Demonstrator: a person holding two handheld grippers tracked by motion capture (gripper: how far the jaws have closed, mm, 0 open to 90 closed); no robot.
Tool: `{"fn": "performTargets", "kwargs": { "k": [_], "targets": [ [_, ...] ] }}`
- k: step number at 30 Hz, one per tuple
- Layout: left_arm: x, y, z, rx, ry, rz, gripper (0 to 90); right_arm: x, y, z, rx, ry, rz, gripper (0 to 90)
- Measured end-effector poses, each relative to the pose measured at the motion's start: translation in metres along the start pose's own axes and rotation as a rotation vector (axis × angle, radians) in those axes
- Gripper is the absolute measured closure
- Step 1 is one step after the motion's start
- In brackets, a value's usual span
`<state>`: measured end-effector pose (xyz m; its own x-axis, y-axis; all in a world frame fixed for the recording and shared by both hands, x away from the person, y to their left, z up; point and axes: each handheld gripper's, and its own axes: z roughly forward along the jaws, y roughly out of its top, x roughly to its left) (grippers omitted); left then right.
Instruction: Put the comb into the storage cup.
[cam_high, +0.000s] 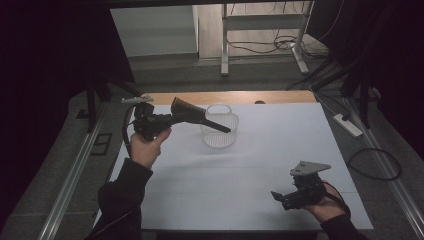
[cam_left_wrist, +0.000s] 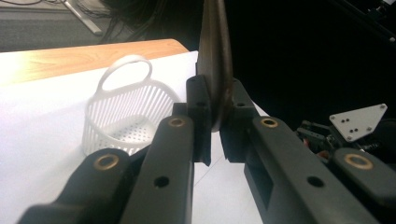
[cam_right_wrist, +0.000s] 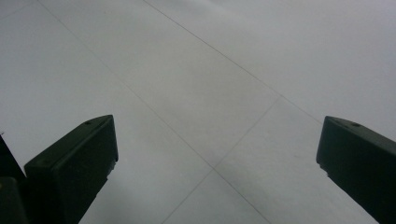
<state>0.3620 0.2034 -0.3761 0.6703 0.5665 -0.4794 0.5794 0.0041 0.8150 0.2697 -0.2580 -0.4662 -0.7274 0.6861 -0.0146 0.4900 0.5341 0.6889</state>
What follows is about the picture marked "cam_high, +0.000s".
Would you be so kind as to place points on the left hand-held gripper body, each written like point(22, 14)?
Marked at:
point(150, 123)

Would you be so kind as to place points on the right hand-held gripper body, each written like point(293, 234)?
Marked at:
point(306, 186)

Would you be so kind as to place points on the person's left hand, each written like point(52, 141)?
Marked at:
point(145, 150)

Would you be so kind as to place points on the person's right hand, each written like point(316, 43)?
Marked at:
point(328, 206)

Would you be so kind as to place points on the white table cover sheet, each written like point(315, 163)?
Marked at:
point(253, 166)

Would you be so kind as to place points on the black tripod stand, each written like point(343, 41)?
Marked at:
point(365, 96)
point(91, 100)

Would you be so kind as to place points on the white power strip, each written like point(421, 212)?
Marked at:
point(348, 125)

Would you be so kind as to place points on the black floor bracket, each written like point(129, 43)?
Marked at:
point(101, 144)

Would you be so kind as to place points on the aluminium floor rail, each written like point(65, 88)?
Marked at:
point(386, 170)
point(70, 180)

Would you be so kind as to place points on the white metal stand frame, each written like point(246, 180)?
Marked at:
point(225, 40)

